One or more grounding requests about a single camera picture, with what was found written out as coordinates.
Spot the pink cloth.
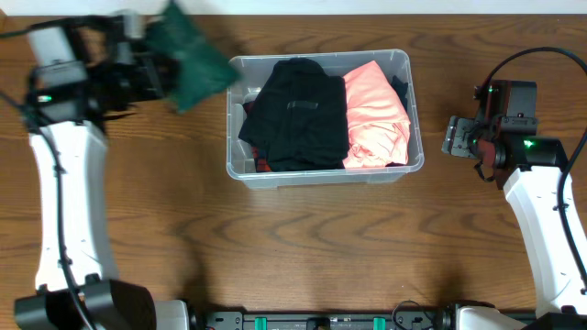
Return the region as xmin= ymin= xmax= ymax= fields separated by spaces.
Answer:
xmin=343 ymin=60 xmax=411 ymax=169

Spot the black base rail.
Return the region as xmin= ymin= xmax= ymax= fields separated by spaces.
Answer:
xmin=192 ymin=297 xmax=542 ymax=330

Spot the black cloth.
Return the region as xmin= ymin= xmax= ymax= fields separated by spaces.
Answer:
xmin=267 ymin=74 xmax=349 ymax=172
xmin=238 ymin=58 xmax=327 ymax=151

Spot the dark navy cloth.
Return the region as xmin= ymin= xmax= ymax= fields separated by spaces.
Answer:
xmin=391 ymin=76 xmax=409 ymax=110

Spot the dark green cloth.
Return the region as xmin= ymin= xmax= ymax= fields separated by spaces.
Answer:
xmin=146 ymin=1 xmax=239 ymax=114

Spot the clear plastic storage bin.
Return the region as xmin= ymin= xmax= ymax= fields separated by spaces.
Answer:
xmin=226 ymin=49 xmax=425 ymax=190

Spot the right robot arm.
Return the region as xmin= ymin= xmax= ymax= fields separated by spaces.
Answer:
xmin=442 ymin=80 xmax=586 ymax=329

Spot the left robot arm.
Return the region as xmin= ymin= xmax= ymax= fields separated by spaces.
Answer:
xmin=15 ymin=54 xmax=190 ymax=329

